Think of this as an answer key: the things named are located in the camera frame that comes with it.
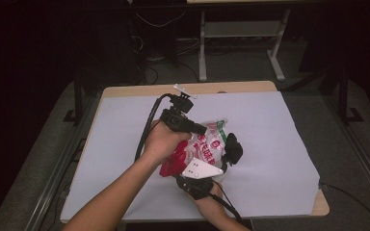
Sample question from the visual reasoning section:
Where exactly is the aluminium rail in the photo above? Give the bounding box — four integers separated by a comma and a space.
321, 92, 370, 208
22, 95, 101, 231

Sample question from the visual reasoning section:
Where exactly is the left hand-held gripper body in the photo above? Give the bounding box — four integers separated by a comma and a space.
158, 83, 198, 134

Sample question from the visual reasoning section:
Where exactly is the black floor cable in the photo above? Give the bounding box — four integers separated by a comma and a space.
319, 181, 370, 231

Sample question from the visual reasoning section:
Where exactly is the hand-held gripper black cable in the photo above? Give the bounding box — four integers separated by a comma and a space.
211, 179, 247, 226
134, 92, 174, 162

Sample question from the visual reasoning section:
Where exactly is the black metal stand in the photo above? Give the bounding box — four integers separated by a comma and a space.
332, 64, 365, 126
62, 71, 85, 126

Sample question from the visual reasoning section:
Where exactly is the person's left hand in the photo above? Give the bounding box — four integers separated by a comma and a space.
143, 118, 193, 167

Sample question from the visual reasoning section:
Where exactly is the tangle of background cables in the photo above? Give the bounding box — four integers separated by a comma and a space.
131, 9, 201, 85

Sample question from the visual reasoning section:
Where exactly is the white metal desk frame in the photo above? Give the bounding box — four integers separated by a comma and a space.
186, 0, 292, 83

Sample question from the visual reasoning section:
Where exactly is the right hand-held gripper black cable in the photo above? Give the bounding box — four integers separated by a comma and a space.
211, 179, 247, 226

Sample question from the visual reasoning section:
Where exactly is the person's right hand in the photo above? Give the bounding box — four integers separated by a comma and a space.
188, 184, 226, 214

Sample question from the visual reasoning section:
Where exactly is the left hand-held gripper black cable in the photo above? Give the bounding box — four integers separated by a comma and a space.
134, 92, 174, 162

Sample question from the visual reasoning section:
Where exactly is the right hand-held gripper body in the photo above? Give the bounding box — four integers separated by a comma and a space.
174, 157, 225, 201

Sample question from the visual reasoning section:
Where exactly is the red and white plastic bag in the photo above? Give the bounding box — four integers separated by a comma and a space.
158, 118, 229, 178

